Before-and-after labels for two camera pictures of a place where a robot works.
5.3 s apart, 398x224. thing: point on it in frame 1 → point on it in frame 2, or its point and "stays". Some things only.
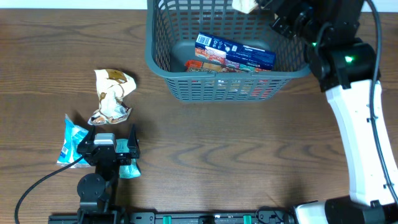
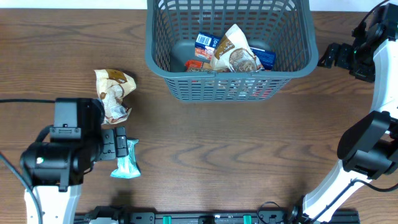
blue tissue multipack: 228,52 stays
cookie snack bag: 245,6 → 234,53
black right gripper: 277,25 → 344,50
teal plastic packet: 129,171 stays
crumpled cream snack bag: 112,85 stays
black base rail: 261,216 stays
